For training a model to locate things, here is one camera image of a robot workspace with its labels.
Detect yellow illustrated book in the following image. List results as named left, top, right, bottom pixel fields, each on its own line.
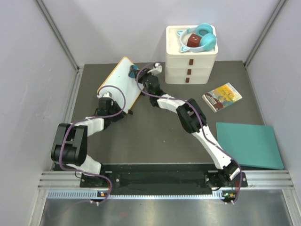
left=202, top=82, right=242, bottom=113

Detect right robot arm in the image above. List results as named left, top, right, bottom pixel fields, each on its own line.
left=135, top=71, right=243, bottom=190

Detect purple cable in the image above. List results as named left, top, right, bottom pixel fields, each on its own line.
left=135, top=61, right=243, bottom=205
left=58, top=85, right=127, bottom=205

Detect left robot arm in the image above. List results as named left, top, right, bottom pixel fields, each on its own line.
left=51, top=97, right=127, bottom=187

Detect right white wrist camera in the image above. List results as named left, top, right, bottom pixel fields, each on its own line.
left=148, top=63, right=162, bottom=75

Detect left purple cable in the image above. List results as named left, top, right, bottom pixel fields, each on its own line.
left=58, top=85, right=127, bottom=205

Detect blue bone-shaped eraser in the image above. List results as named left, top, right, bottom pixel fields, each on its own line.
left=128, top=65, right=140, bottom=79

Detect teal cat-ear headphones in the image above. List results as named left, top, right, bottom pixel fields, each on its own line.
left=176, top=23, right=216, bottom=53

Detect aluminium front rail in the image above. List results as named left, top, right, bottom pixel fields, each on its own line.
left=38, top=170, right=293, bottom=201

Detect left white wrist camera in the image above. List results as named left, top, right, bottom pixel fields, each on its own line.
left=96, top=92, right=112, bottom=99

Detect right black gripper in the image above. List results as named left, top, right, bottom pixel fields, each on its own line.
left=133, top=69, right=154, bottom=97

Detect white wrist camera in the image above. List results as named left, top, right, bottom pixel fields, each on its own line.
left=96, top=92, right=112, bottom=99
left=148, top=63, right=162, bottom=75

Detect orange-framed whiteboard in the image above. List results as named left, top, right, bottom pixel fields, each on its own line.
left=97, top=56, right=141, bottom=112

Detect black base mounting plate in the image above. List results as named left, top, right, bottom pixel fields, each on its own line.
left=79, top=170, right=248, bottom=189

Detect white three-drawer storage box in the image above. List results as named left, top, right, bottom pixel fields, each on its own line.
left=165, top=25, right=218, bottom=84

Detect teal foam pad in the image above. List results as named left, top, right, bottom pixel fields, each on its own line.
left=216, top=122, right=284, bottom=170

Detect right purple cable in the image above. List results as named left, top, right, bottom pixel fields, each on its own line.
left=135, top=61, right=243, bottom=205

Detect dark red cube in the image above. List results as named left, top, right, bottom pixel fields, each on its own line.
left=187, top=33, right=202, bottom=48

